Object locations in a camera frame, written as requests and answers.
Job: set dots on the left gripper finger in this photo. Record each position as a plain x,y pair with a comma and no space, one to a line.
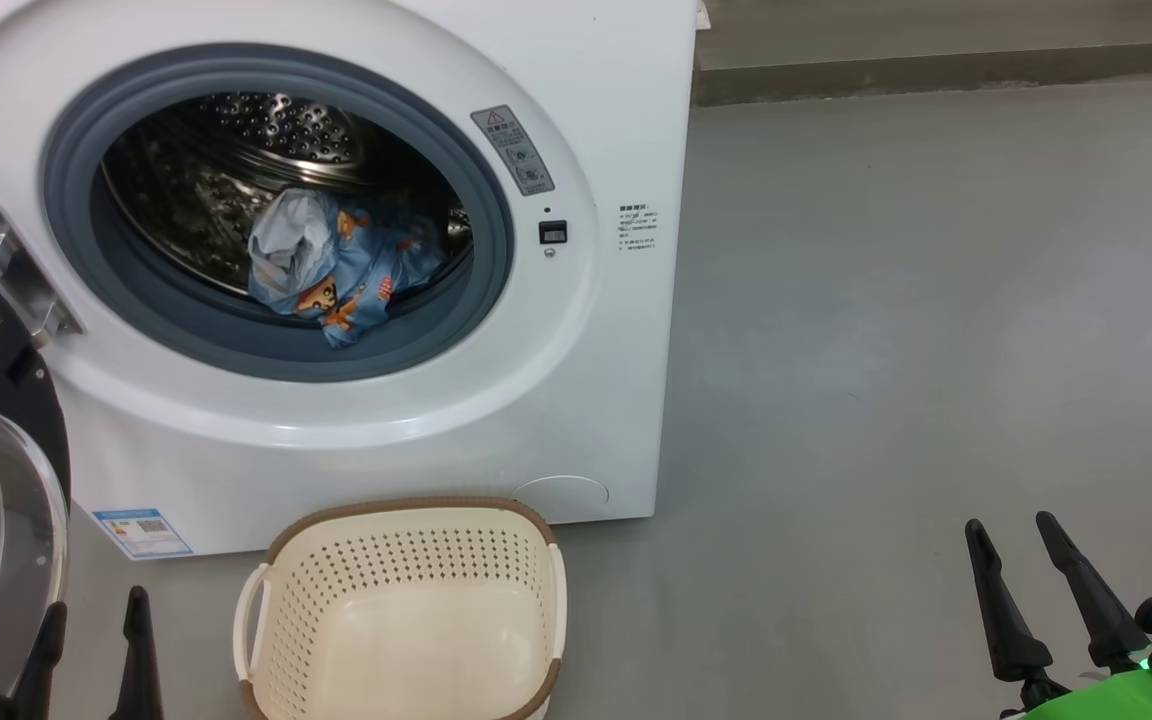
41,680
139,670

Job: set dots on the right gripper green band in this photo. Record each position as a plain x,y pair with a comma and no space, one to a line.
1116,700

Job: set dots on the black round glass washer door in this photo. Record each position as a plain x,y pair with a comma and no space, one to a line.
16,400

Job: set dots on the blue patterned garment pale lining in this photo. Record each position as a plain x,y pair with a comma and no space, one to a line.
336,270

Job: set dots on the cream perforated laundry basket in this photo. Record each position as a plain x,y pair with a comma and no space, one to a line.
406,640

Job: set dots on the metal door hinge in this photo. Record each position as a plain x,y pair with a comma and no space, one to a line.
21,275

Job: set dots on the white front-load washing machine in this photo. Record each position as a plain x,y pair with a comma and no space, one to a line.
586,380

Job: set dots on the grey rubber door seal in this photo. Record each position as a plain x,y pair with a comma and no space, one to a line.
486,200

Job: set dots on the small black door lock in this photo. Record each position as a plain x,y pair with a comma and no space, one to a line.
553,232

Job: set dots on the blue energy label sticker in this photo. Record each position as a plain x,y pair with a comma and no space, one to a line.
144,534

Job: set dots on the round white filter cover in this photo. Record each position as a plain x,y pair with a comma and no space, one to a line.
561,500

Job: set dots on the grey warning sticker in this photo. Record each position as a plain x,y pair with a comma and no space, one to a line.
513,150

